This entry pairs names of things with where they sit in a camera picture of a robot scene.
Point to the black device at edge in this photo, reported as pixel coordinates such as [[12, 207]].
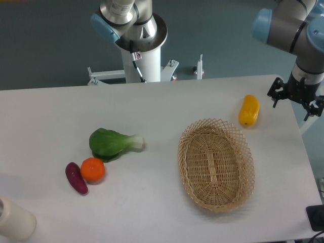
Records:
[[315, 217]]

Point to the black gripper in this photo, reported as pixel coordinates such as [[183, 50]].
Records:
[[300, 88]]

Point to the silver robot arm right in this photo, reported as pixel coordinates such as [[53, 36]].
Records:
[[287, 29]]

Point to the yellow mango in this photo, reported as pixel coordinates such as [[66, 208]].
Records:
[[249, 111]]

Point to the purple sweet potato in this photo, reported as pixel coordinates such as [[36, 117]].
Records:
[[74, 177]]

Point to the cream cylindrical bottle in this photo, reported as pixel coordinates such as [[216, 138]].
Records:
[[17, 223]]

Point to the green bok choy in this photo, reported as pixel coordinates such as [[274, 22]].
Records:
[[108, 144]]

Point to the woven wicker basket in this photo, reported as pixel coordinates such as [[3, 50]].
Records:
[[216, 165]]

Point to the orange tangerine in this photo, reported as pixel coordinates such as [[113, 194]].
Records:
[[92, 169]]

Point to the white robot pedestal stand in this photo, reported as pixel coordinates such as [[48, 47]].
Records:
[[138, 67]]

